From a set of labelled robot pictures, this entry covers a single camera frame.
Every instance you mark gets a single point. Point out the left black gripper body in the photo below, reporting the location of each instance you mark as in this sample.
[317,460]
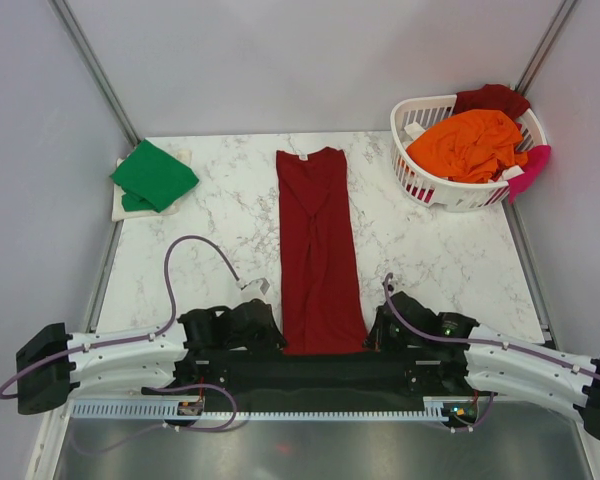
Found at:
[262,341]

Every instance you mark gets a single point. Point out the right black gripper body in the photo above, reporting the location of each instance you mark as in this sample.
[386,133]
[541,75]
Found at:
[387,338]

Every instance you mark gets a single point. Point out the dark red t shirt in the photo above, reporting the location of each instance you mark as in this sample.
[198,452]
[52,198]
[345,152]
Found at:
[320,293]

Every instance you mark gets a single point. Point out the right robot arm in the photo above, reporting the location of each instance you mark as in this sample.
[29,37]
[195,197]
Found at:
[487,360]

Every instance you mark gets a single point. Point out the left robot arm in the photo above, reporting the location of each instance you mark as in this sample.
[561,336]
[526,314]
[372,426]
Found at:
[55,366]

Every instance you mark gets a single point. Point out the white laundry basket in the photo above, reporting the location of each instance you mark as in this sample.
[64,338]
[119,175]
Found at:
[410,119]

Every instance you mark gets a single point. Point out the folded white cloth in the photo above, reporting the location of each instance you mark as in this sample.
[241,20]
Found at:
[184,156]

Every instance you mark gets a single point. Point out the folded green t shirt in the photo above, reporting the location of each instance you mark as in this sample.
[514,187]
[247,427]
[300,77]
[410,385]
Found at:
[152,179]

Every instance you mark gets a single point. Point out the orange t shirt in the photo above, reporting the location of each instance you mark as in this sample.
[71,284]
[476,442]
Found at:
[473,147]

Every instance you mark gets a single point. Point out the pink garment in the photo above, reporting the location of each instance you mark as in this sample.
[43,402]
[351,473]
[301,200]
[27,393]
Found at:
[537,160]

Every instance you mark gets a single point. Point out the dark red shirt in basket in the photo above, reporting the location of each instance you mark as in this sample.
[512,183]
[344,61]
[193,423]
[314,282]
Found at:
[492,97]

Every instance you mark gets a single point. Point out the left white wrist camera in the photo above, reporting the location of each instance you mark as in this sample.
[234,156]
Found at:
[254,289]

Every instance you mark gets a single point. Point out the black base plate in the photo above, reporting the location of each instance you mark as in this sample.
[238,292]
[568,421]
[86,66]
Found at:
[370,379]

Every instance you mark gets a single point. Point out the white slotted cable duct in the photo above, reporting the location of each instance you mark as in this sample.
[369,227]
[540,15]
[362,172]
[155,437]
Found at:
[180,410]

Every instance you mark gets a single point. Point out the right aluminium frame post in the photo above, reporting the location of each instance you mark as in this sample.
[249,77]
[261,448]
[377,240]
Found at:
[547,42]

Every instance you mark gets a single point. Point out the aluminium frame post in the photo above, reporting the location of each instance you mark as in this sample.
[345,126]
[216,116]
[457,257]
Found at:
[84,49]
[547,42]

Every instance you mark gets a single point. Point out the left aluminium frame post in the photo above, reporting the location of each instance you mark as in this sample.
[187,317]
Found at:
[84,49]

